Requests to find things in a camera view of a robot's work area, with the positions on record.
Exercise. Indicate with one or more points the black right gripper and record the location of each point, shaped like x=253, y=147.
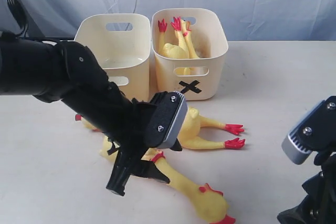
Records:
x=318, y=206

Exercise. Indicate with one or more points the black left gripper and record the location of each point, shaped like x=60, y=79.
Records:
x=128, y=161

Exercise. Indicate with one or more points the whole yellow rubber chicken front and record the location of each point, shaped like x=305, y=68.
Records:
x=209, y=204

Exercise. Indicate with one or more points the headless yellow rubber chicken body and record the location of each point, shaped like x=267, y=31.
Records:
x=168, y=50

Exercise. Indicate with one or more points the severed rubber chicken head neck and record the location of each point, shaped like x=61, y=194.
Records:
x=185, y=25

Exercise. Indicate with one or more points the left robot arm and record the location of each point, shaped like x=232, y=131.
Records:
x=67, y=71

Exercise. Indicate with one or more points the yellow rubber chicken rear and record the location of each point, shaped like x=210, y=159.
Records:
x=188, y=135

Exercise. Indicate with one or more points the cream bin marked cross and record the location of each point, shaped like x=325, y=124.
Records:
x=197, y=79

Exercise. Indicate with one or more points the cream bin marked circle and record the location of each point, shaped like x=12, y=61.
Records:
x=121, y=44

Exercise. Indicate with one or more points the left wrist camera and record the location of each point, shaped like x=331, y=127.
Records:
x=166, y=116

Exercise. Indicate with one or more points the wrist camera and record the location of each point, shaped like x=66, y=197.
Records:
x=314, y=132
x=166, y=116

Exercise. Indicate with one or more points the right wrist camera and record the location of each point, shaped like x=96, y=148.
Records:
x=314, y=132

